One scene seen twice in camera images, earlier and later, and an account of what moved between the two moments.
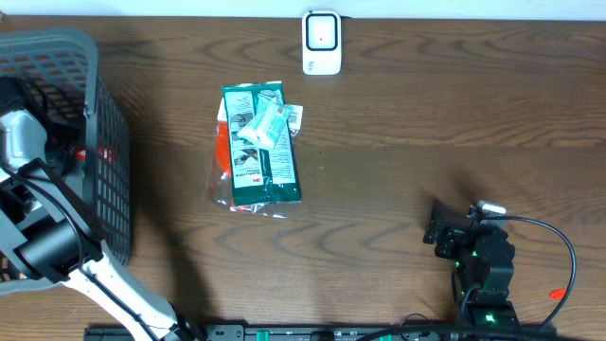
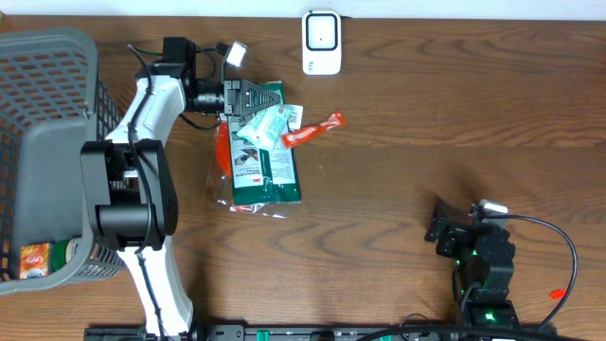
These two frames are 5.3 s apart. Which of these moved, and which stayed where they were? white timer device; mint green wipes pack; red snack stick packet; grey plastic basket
Moved: red snack stick packet
Stayed: mint green wipes pack; white timer device; grey plastic basket
